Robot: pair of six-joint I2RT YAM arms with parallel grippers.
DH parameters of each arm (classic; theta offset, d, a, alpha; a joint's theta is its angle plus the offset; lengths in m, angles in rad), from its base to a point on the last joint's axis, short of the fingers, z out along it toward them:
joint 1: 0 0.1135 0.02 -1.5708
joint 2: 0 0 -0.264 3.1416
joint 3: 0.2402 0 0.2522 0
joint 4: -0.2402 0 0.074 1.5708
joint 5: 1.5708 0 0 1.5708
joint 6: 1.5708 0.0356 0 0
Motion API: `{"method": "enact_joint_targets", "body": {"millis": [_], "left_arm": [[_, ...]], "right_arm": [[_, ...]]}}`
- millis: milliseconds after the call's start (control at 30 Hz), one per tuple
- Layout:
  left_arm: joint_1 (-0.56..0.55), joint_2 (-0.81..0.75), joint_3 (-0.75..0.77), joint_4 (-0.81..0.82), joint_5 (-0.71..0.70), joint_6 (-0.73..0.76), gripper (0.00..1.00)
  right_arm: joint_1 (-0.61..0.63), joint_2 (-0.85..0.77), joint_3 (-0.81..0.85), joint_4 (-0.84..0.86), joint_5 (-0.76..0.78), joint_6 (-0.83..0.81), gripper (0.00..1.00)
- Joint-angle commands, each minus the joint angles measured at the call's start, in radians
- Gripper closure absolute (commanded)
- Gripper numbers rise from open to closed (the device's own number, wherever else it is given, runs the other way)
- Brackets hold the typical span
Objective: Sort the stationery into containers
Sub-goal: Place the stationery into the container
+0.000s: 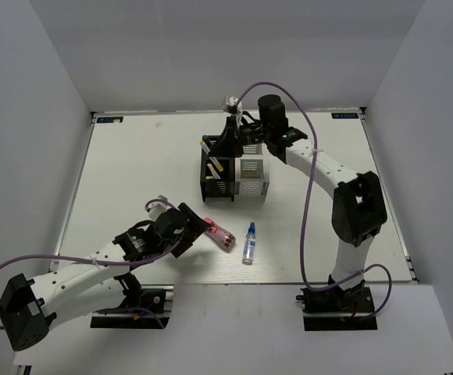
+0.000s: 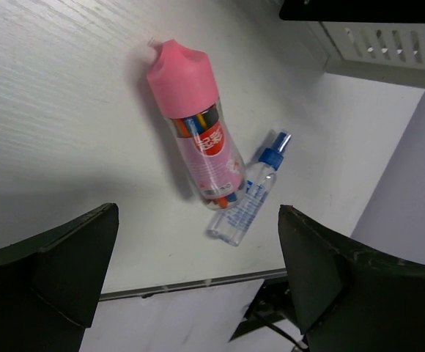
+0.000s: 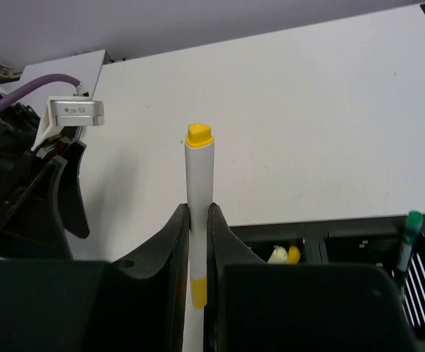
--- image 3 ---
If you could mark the white marker yellow cap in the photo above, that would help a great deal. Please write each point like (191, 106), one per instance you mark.
(293, 255)

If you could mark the green gel pen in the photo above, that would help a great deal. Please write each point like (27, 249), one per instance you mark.
(411, 232)

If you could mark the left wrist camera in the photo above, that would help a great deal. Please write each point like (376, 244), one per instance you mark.
(66, 111)

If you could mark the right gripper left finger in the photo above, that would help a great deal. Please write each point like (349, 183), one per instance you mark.
(153, 309)

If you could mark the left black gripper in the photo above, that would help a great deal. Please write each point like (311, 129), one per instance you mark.
(33, 187)

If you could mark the black slotted pen holder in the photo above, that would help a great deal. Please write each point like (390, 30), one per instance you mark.
(375, 241)

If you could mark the pale yellow cap marker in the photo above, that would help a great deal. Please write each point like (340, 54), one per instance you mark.
(279, 255)

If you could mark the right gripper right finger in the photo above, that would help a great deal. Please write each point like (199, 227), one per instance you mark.
(223, 248)

